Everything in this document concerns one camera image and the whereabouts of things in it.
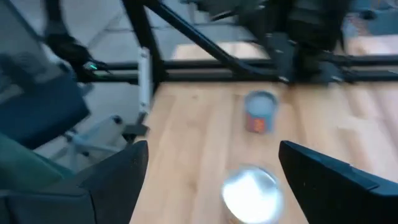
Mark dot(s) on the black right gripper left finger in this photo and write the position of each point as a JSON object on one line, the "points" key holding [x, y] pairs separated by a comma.
{"points": [[115, 193]]}

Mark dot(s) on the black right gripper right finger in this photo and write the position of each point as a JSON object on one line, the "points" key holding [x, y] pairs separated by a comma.
{"points": [[335, 193]]}

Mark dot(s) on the tall tin can shiny lid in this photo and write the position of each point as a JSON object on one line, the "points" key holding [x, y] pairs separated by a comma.
{"points": [[252, 196]]}

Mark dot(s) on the short tin can blue rim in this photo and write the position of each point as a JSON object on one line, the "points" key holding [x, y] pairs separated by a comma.
{"points": [[260, 109]]}

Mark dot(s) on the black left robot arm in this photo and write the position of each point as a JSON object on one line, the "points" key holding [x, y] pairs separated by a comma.
{"points": [[311, 28]]}

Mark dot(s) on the teal cushion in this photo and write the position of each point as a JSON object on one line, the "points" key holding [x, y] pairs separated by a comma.
{"points": [[25, 165]]}

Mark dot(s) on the office chair blue seat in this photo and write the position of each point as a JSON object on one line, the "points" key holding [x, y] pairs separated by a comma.
{"points": [[40, 115]]}

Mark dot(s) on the white plastic bar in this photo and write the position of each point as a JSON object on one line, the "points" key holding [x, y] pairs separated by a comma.
{"points": [[145, 81]]}

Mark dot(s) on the black device green light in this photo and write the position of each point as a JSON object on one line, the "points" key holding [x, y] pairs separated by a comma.
{"points": [[71, 53]]}

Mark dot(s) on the black aluminium table frame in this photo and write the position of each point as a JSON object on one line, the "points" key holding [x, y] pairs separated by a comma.
{"points": [[199, 64]]}

